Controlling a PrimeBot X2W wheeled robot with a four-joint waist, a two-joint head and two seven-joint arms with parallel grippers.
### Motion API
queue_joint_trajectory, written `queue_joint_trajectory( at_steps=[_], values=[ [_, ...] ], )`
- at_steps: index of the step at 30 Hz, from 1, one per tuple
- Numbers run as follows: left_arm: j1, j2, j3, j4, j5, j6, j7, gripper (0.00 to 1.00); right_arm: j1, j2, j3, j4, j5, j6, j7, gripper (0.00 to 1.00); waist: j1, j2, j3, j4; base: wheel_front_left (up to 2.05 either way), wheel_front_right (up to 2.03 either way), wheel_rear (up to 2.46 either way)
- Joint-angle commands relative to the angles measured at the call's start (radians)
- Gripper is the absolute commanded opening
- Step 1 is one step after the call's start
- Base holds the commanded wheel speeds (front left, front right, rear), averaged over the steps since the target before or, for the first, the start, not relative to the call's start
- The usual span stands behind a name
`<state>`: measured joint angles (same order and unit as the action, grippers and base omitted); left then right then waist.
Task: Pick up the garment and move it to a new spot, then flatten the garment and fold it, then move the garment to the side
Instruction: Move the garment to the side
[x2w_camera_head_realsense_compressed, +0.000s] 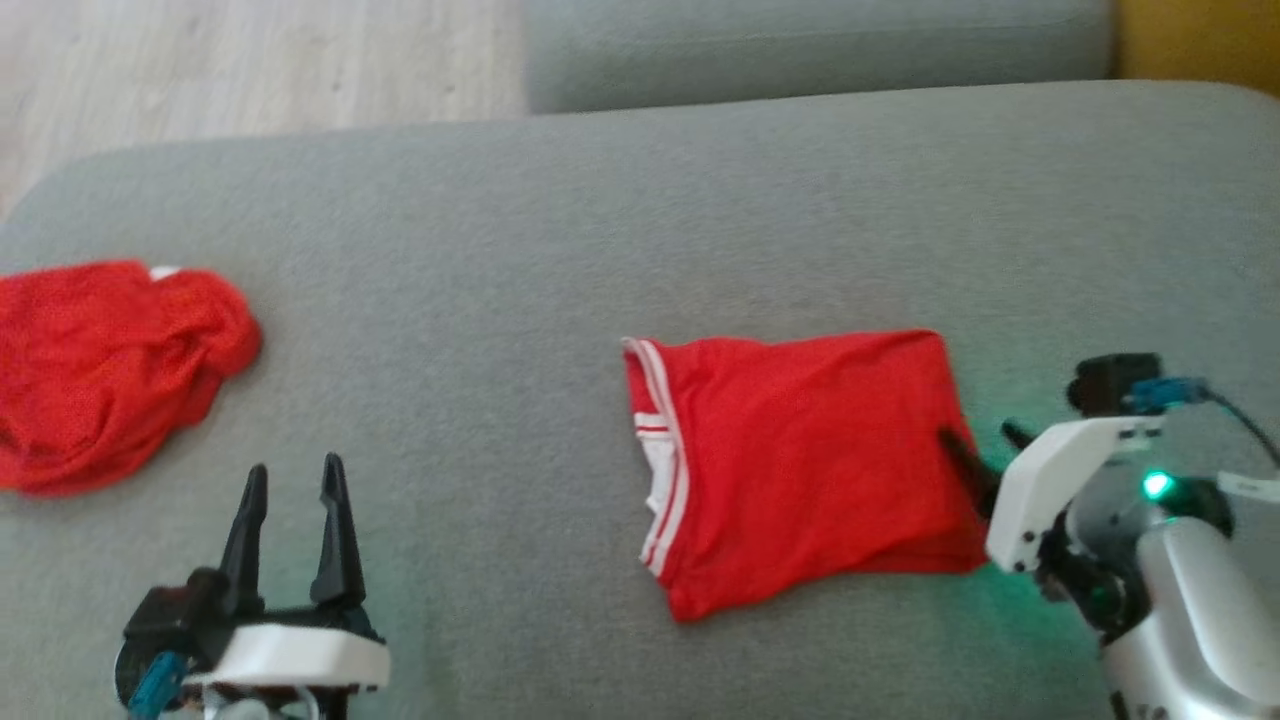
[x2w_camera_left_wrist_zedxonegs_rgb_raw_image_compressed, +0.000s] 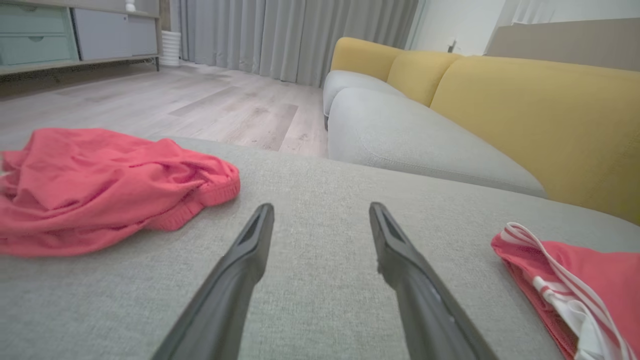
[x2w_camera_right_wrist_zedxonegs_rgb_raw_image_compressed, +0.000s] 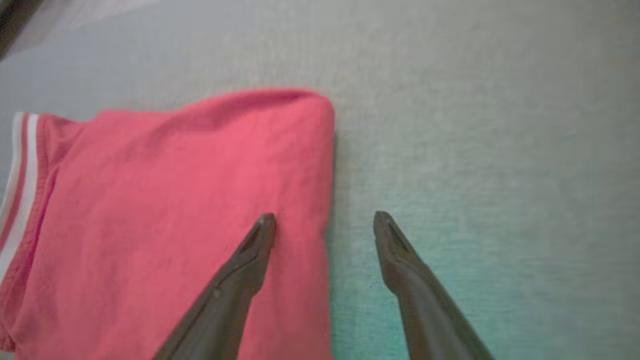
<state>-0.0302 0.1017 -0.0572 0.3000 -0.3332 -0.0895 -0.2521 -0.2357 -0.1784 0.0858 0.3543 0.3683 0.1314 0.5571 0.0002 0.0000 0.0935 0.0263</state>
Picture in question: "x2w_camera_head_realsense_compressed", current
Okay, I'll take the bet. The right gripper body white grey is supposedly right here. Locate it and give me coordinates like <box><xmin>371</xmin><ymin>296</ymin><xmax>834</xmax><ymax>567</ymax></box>
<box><xmin>985</xmin><ymin>417</ymin><xmax>1234</xmax><ymax>637</ymax></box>

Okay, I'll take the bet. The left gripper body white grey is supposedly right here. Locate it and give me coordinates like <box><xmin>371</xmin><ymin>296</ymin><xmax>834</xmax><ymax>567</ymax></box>
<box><xmin>185</xmin><ymin>600</ymin><xmax>391</xmax><ymax>720</ymax></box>

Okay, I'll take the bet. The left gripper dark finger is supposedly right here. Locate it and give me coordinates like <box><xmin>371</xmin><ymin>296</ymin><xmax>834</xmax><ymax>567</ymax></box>
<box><xmin>218</xmin><ymin>463</ymin><xmax>271</xmax><ymax>617</ymax></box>
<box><xmin>308</xmin><ymin>452</ymin><xmax>367</xmax><ymax>611</ymax></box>

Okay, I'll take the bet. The red Bulls basketball jersey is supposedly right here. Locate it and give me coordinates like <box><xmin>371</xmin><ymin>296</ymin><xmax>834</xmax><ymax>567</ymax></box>
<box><xmin>620</xmin><ymin>328</ymin><xmax>993</xmax><ymax>623</ymax></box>

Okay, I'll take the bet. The crumpled red mesh garment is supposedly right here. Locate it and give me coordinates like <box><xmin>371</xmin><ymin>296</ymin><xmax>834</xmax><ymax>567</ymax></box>
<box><xmin>0</xmin><ymin>258</ymin><xmax>264</xmax><ymax>498</ymax></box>

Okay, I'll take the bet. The large grey sofa ottoman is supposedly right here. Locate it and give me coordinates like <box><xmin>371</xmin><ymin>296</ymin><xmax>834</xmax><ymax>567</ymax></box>
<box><xmin>0</xmin><ymin>80</ymin><xmax>1280</xmax><ymax>720</ymax></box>

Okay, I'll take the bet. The large yellow sofa back cushion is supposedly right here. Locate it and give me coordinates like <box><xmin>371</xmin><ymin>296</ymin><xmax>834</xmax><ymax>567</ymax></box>
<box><xmin>1115</xmin><ymin>0</ymin><xmax>1280</xmax><ymax>98</ymax></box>

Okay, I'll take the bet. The grey sofa seat cushion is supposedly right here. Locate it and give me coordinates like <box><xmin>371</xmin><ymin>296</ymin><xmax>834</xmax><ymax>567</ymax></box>
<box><xmin>520</xmin><ymin>0</ymin><xmax>1118</xmax><ymax>114</ymax></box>

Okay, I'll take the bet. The blue camera cable plug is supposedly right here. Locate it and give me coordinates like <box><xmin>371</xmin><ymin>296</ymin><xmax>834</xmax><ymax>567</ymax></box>
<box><xmin>128</xmin><ymin>652</ymin><xmax>189</xmax><ymax>719</ymax></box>
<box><xmin>1125</xmin><ymin>377</ymin><xmax>1208</xmax><ymax>414</ymax></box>

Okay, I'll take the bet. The white cable label tag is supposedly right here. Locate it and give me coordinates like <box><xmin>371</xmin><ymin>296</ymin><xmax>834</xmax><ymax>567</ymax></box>
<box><xmin>1216</xmin><ymin>470</ymin><xmax>1280</xmax><ymax>504</ymax></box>

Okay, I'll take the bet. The thin black camera cable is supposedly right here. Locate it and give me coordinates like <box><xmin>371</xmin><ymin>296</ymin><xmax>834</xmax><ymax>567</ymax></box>
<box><xmin>1200</xmin><ymin>388</ymin><xmax>1280</xmax><ymax>469</ymax></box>

